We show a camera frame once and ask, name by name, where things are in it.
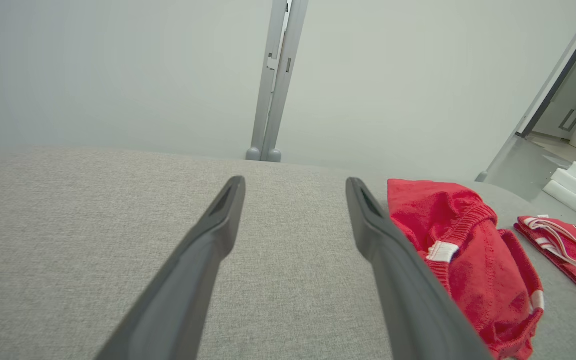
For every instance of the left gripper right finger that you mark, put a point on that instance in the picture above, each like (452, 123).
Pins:
(408, 300)

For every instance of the red white-sleeved t-shirt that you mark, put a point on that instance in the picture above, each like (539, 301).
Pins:
(568, 250)

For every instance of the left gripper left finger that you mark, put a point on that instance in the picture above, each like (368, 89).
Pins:
(183, 290)

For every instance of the grey partition end leg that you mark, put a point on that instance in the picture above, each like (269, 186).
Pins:
(481, 176)

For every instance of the grey partition post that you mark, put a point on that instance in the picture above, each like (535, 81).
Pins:
(273, 90)

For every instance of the red shorts with white stripe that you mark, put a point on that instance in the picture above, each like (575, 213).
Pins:
(478, 270)

